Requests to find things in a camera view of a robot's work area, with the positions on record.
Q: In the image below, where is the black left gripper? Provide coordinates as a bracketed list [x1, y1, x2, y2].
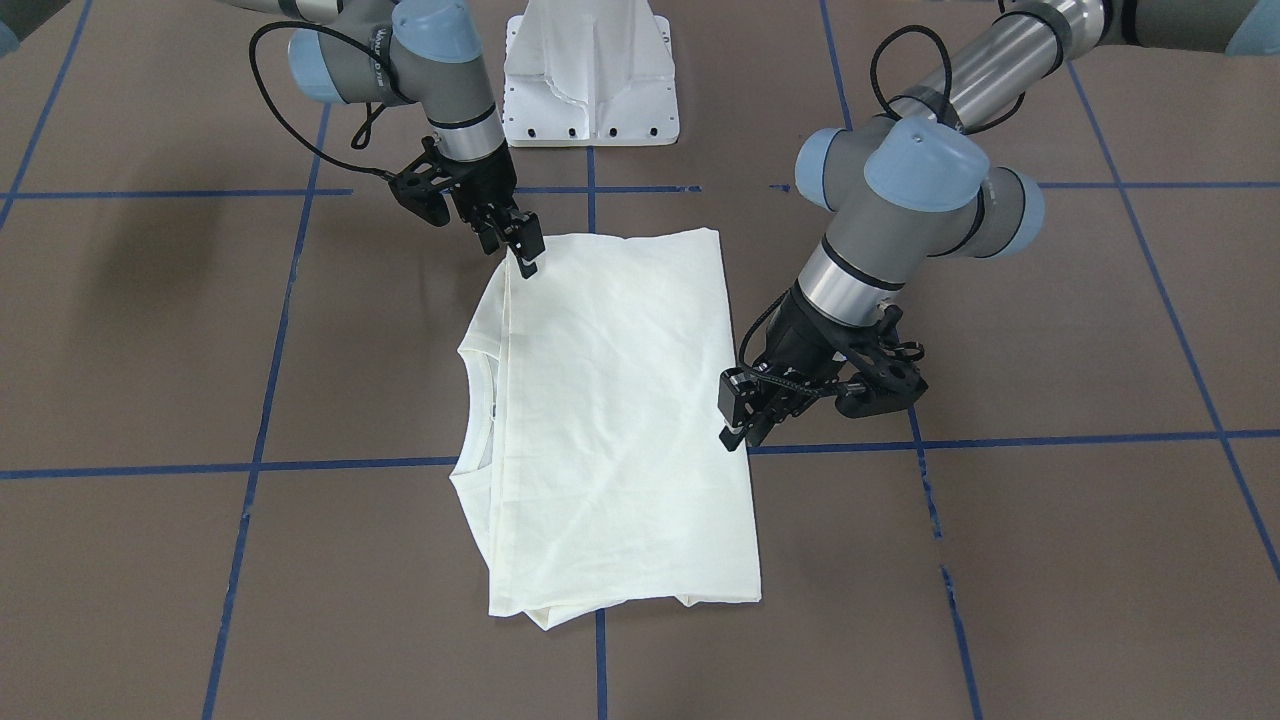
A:
[718, 284, 861, 451]

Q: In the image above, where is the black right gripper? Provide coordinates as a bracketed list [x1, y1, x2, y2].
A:
[442, 145, 545, 279]

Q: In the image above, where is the cream long-sleeve shirt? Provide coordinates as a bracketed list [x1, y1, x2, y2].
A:
[451, 228, 762, 630]

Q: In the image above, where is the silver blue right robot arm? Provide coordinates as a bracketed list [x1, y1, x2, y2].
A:
[244, 1, 545, 278]

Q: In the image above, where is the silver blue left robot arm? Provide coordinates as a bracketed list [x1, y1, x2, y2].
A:
[719, 1, 1277, 451]

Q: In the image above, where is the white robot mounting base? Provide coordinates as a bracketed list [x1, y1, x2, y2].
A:
[500, 1, 681, 149]

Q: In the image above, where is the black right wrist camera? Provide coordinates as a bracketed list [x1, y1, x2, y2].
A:
[387, 136, 454, 227]

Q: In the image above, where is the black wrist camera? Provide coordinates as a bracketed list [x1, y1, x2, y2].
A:
[387, 136, 454, 227]
[835, 304, 928, 419]

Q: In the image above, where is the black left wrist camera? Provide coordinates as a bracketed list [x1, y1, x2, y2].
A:
[835, 304, 928, 419]

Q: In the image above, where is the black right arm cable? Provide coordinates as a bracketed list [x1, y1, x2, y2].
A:
[248, 20, 421, 183]

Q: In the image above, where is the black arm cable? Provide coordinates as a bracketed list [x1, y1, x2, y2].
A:
[248, 20, 421, 183]
[868, 24, 1030, 136]

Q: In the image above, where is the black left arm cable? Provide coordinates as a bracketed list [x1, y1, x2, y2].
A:
[868, 24, 1030, 136]

